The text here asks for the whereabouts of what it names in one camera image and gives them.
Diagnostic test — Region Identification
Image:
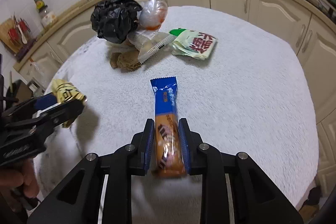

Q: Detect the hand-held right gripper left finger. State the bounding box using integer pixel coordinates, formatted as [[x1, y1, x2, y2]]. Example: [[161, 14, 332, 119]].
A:
[[28, 118, 155, 224]]

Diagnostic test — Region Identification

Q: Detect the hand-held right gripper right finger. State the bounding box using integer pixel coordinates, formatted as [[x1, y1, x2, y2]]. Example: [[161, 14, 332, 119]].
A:
[[178, 118, 305, 224]]

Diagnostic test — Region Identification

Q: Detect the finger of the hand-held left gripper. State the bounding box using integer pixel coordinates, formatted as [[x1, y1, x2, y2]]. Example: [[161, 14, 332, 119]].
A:
[[35, 99, 85, 136], [4, 92, 58, 116]]

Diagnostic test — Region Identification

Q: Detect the gold foil wrapper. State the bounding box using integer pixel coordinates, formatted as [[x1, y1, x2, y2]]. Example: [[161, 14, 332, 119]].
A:
[[51, 78, 88, 128]]

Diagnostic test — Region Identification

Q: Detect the blue orange snack bar packet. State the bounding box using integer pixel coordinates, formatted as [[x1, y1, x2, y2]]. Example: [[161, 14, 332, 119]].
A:
[[150, 76, 187, 178]]

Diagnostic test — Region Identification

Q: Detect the person's left hand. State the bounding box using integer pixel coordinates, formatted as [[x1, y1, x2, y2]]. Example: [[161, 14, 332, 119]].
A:
[[0, 160, 40, 199]]

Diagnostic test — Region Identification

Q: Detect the hanging clear plastic bag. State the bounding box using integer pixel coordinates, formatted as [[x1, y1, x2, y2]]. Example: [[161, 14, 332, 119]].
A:
[[28, 61, 53, 88]]

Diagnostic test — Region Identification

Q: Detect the brown round pastry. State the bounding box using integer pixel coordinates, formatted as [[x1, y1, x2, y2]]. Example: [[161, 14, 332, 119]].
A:
[[117, 52, 142, 71], [110, 52, 124, 69]]

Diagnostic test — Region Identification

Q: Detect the purple utensil holder with knives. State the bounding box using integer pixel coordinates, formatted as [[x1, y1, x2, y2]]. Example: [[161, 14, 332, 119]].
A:
[[8, 14, 33, 48]]

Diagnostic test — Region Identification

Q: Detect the wooden cutting board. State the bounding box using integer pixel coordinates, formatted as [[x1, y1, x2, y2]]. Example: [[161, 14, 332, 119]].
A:
[[0, 18, 20, 52]]

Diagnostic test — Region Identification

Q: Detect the clear jar orange label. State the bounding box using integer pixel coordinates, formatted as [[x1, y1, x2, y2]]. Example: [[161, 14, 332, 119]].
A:
[[39, 5, 58, 28]]

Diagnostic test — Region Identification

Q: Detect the translucent white snack packet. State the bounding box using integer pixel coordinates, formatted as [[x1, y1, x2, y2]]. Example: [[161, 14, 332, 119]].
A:
[[129, 31, 177, 64]]

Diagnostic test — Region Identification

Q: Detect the white green snack packet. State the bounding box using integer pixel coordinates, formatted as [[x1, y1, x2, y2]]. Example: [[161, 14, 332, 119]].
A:
[[169, 28, 218, 60]]

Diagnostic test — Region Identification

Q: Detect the black plastic bag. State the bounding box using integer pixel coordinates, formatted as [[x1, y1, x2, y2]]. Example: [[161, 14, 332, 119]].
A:
[[91, 0, 143, 44]]

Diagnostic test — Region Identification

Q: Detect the clear bag with orange residue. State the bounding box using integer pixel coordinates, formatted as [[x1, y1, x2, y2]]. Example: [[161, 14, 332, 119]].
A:
[[139, 0, 168, 30]]

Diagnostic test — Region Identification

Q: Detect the dark cloth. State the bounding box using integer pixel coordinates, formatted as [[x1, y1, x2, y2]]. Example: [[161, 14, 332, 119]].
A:
[[307, 186, 323, 207]]

